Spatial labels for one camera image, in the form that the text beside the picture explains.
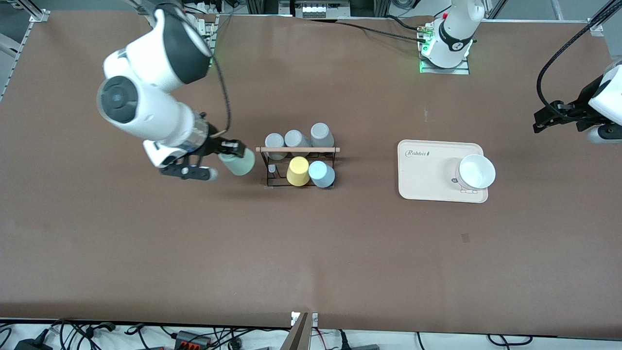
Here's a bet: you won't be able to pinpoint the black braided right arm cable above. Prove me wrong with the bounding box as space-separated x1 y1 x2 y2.
155 2 232 137

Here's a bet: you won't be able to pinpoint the aluminium frame profile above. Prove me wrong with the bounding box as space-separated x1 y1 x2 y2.
0 0 51 100
587 0 622 37

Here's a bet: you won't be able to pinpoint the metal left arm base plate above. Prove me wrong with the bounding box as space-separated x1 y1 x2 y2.
419 22 471 75

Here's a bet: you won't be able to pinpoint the grey cup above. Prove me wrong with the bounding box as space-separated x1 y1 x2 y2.
284 129 311 157
310 122 335 149
264 133 288 161

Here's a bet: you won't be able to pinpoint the yellow cup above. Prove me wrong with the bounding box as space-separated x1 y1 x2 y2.
286 156 311 187

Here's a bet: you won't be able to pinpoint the black connector box orange levers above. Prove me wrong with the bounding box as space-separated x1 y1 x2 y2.
174 331 213 350

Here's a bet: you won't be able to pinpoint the grey device with white sockets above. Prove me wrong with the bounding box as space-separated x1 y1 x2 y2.
292 0 351 19

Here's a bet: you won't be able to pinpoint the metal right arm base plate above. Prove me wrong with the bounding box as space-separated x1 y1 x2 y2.
194 14 216 68

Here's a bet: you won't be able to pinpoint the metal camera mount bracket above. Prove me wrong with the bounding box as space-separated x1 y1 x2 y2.
279 311 319 350

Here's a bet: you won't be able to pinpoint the white bowl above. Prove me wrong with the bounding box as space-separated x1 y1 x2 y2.
457 154 497 190

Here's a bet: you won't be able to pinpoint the light blue cup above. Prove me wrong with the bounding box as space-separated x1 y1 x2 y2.
308 160 336 189

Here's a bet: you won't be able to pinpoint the black cable on table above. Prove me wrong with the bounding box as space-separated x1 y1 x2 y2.
311 18 424 43

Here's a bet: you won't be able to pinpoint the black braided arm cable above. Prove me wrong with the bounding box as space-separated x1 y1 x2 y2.
536 0 622 122
155 2 232 137

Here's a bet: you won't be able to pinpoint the black power adapter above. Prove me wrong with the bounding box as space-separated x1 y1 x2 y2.
14 338 53 350

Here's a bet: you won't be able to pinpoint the pale green cup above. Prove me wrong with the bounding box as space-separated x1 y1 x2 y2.
217 147 256 176

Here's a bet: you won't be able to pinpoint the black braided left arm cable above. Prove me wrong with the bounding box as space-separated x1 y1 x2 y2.
536 0 622 122

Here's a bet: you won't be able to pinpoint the cream tray with Rabbit print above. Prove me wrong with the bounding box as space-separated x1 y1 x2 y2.
397 140 488 203

